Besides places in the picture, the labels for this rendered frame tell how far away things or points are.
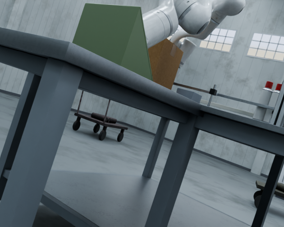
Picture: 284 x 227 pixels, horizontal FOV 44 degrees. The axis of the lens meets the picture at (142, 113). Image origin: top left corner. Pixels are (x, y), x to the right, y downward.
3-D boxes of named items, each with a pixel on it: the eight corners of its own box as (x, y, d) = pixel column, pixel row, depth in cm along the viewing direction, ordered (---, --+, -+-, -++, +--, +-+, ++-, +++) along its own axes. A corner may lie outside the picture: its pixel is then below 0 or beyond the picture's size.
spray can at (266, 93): (263, 123, 175) (276, 84, 175) (260, 121, 171) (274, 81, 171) (253, 120, 178) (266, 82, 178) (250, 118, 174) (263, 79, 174)
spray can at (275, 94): (273, 125, 173) (286, 86, 173) (272, 124, 168) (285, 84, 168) (263, 122, 176) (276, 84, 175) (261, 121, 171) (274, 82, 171)
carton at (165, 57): (168, 99, 189) (184, 52, 189) (148, 89, 168) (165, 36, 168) (124, 86, 204) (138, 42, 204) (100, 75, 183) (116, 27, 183)
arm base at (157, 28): (148, 71, 122) (180, 51, 132) (139, 17, 112) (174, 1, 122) (112, 62, 134) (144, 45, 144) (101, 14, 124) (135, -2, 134)
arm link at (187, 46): (173, 56, 203) (185, 65, 206) (186, 37, 200) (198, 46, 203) (170, 54, 211) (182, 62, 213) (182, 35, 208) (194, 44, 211)
